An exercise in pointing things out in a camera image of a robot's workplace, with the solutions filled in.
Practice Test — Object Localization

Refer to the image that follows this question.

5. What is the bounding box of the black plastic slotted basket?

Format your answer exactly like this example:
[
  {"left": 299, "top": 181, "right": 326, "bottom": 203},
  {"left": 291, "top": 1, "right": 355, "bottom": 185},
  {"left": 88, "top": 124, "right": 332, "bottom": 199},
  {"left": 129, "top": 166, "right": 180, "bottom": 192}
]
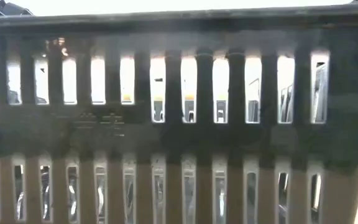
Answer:
[{"left": 0, "top": 2, "right": 358, "bottom": 224}]

